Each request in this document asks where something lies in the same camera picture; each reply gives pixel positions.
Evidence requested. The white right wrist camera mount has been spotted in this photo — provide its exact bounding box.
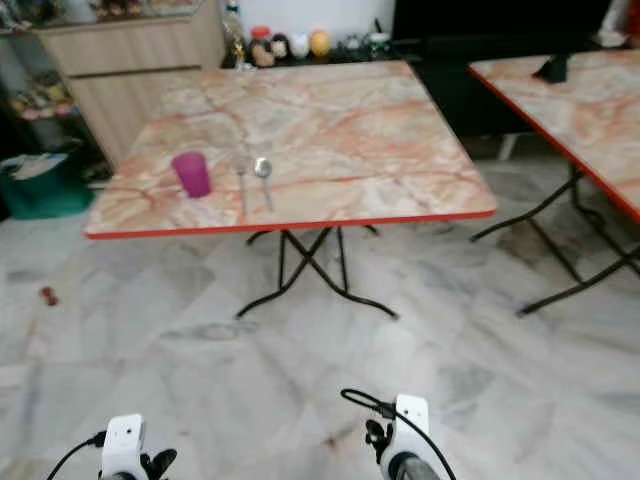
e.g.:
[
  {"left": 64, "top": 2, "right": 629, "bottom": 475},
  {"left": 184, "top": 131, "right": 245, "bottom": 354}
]
[{"left": 382, "top": 394, "right": 432, "bottom": 476}]

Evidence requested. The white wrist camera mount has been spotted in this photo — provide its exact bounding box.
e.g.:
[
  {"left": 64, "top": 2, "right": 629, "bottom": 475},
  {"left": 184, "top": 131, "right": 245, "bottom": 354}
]
[
  {"left": 101, "top": 414, "right": 147, "bottom": 480},
  {"left": 382, "top": 394, "right": 432, "bottom": 476}
]

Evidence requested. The black flat television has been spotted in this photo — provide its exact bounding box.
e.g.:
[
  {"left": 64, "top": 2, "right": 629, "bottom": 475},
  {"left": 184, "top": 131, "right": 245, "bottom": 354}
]
[{"left": 392, "top": 0, "right": 611, "bottom": 45}]

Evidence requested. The green plastic bin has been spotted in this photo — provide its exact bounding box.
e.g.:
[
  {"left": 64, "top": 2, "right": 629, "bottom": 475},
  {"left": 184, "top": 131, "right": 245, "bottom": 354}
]
[{"left": 0, "top": 153, "right": 95, "bottom": 222}]

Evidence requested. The steel fork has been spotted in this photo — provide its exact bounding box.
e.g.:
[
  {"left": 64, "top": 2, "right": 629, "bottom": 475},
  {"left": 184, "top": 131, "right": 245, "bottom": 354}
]
[{"left": 236, "top": 159, "right": 250, "bottom": 216}]

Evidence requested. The red lid glass jar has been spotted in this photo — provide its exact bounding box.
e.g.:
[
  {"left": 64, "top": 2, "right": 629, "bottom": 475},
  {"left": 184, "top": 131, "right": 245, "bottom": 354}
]
[{"left": 249, "top": 26, "right": 276, "bottom": 68}]

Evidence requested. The light wooden cabinet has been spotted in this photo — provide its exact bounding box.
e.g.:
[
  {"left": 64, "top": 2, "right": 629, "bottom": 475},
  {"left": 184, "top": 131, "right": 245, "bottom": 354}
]
[{"left": 32, "top": 0, "right": 228, "bottom": 168}]

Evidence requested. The gold trophy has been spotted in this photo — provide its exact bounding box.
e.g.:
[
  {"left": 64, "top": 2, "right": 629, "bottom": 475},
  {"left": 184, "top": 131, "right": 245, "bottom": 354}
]
[{"left": 226, "top": 2, "right": 247, "bottom": 68}]

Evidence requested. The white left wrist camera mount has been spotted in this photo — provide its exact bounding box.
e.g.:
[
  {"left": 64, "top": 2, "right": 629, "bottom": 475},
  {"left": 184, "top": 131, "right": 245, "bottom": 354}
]
[{"left": 101, "top": 414, "right": 147, "bottom": 480}]

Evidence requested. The marble pattern folding table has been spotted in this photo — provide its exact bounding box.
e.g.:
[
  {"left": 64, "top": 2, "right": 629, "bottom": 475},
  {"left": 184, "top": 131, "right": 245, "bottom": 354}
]
[
  {"left": 84, "top": 60, "right": 498, "bottom": 321},
  {"left": 468, "top": 49, "right": 640, "bottom": 318}
]

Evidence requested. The purple plastic cup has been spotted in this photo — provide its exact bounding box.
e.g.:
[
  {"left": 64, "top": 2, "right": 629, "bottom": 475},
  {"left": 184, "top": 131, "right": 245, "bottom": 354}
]
[{"left": 171, "top": 152, "right": 213, "bottom": 199}]

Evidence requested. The black phone stand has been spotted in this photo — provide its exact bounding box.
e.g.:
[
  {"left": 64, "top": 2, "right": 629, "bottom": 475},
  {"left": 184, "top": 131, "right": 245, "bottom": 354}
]
[{"left": 532, "top": 55, "right": 572, "bottom": 84}]

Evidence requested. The steel spoon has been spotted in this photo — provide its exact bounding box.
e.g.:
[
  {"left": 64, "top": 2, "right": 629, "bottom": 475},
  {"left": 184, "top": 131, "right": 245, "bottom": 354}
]
[{"left": 253, "top": 157, "right": 275, "bottom": 212}]

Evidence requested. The cluttered storage shelf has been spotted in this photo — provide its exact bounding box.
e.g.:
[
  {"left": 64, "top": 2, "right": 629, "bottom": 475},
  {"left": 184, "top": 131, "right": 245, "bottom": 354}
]
[{"left": 0, "top": 35, "right": 83, "bottom": 159}]

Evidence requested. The white paper sheet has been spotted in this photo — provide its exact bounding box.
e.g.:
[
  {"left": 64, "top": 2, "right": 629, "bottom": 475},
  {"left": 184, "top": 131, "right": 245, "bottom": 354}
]
[{"left": 10, "top": 154, "right": 59, "bottom": 182}]

